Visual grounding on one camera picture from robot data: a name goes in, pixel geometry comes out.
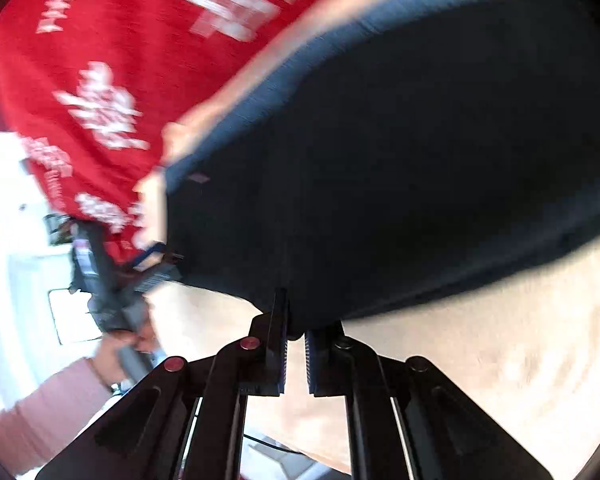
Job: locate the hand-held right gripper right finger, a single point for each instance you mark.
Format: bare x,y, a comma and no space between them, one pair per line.
314,362

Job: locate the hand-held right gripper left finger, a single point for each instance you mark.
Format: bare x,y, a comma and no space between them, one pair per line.
279,360

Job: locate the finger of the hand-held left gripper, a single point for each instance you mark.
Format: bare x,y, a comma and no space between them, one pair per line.
155,267

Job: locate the black shorts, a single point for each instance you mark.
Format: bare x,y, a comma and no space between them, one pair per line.
405,170

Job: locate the person's left forearm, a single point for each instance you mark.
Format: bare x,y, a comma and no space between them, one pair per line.
35,415

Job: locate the person's left hand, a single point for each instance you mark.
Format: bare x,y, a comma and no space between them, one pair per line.
117,360

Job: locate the cream embossed towel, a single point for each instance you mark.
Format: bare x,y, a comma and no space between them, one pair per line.
480,360

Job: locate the red printed blanket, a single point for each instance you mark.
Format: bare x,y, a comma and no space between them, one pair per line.
110,70

